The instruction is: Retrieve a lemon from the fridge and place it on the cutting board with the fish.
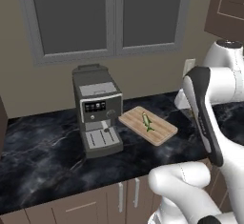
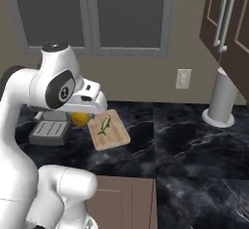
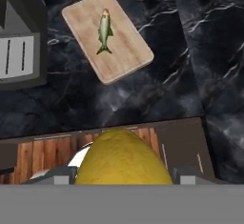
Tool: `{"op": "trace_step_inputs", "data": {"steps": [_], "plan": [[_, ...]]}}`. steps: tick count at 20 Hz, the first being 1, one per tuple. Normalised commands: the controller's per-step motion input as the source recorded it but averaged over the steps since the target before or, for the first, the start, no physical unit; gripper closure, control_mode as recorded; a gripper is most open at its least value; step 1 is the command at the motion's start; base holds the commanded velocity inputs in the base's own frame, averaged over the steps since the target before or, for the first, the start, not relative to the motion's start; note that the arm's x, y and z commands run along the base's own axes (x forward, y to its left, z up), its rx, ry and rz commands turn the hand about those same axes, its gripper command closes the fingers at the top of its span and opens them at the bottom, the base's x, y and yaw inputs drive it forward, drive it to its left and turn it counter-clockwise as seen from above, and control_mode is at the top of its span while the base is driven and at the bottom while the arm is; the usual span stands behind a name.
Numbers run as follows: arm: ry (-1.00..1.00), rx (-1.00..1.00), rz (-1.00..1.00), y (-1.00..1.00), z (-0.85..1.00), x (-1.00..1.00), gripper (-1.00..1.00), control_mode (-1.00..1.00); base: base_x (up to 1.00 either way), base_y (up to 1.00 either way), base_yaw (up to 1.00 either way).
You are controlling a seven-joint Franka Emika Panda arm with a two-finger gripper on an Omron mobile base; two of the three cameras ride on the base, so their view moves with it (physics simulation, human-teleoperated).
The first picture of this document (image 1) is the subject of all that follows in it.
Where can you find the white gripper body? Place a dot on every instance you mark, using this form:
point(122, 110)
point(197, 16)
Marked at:
point(181, 100)

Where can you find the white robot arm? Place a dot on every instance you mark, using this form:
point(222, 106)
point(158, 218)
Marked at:
point(193, 193)

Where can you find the wooden cutting board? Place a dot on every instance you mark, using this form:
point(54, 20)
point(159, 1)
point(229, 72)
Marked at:
point(158, 129)

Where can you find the green fish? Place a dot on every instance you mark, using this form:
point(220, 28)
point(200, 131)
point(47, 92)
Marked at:
point(146, 121)

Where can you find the grey espresso coffee machine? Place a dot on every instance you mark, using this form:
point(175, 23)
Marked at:
point(95, 107)

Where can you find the brown base cupboard door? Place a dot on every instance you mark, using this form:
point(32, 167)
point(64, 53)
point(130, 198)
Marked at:
point(144, 202)
point(112, 205)

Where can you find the grey framed window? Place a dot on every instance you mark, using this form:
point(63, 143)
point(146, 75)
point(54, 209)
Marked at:
point(111, 15)

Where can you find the brown wide base cupboard front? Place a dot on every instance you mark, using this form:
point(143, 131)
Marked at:
point(73, 210)

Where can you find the white wall outlet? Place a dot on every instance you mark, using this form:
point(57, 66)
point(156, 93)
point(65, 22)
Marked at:
point(188, 65)

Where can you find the brown wall cupboard door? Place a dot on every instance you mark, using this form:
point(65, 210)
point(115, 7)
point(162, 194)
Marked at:
point(227, 8)

